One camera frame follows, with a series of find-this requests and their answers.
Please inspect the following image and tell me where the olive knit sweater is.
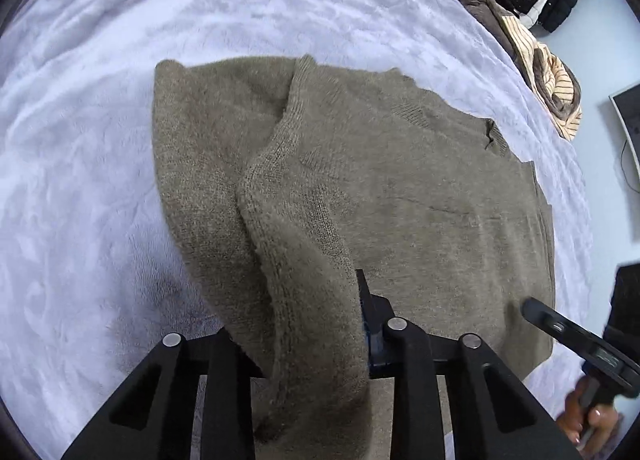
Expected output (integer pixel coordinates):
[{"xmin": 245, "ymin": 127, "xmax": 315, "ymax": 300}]
[{"xmin": 153, "ymin": 56, "xmax": 555, "ymax": 458}]

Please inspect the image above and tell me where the lavender plush blanket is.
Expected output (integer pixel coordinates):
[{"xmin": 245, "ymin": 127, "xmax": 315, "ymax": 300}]
[{"xmin": 1, "ymin": 0, "xmax": 590, "ymax": 459}]

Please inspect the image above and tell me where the brown striped blanket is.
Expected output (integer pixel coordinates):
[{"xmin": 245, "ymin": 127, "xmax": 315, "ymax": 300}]
[{"xmin": 458, "ymin": 0, "xmax": 582, "ymax": 140}]

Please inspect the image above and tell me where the right hand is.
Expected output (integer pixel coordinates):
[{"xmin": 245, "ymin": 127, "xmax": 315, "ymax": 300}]
[{"xmin": 555, "ymin": 376, "xmax": 618, "ymax": 459}]

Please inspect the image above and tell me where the grey monitor with cable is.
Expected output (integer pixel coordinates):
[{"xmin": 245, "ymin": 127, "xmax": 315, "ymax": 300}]
[{"xmin": 608, "ymin": 82, "xmax": 640, "ymax": 194}]

